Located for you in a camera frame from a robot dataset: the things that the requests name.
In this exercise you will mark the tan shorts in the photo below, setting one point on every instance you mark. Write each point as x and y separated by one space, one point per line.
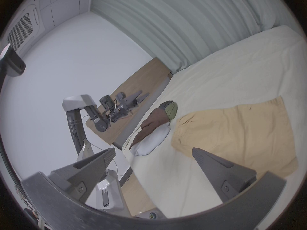
239 133

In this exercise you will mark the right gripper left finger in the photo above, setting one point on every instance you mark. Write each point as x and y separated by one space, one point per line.
72 176

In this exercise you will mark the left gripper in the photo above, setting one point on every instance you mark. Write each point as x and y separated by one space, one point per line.
120 112

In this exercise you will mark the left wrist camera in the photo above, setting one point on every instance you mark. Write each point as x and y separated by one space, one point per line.
121 97

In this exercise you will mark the bed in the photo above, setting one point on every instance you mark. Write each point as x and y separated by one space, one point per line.
227 80

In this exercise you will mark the white ceiling air conditioner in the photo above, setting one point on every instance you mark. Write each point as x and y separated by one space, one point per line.
21 30

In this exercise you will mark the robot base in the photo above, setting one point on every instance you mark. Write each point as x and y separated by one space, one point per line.
112 188

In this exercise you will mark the pale green curtain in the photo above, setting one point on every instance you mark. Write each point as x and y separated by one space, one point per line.
261 6
156 15

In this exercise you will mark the brown garment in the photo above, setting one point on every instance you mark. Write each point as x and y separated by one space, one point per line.
153 121

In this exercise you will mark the white garment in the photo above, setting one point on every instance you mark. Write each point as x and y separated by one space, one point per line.
153 140

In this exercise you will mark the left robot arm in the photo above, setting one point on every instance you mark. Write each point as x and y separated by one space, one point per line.
76 103

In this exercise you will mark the black garment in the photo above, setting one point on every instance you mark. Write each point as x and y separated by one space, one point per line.
164 104

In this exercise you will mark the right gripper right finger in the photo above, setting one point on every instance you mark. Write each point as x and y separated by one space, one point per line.
229 177

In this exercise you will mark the olive green garment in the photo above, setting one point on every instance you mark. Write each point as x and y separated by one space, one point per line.
171 110

